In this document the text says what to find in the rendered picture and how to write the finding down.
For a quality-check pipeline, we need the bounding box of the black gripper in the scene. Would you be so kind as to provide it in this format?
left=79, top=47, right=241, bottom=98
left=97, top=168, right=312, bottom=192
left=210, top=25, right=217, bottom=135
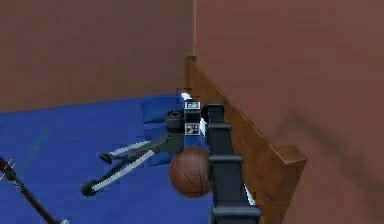
left=80, top=109, right=185, bottom=198

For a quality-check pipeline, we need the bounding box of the brown basketball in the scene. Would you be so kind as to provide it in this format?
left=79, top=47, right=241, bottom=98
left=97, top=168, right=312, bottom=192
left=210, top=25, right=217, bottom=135
left=168, top=145, right=213, bottom=199

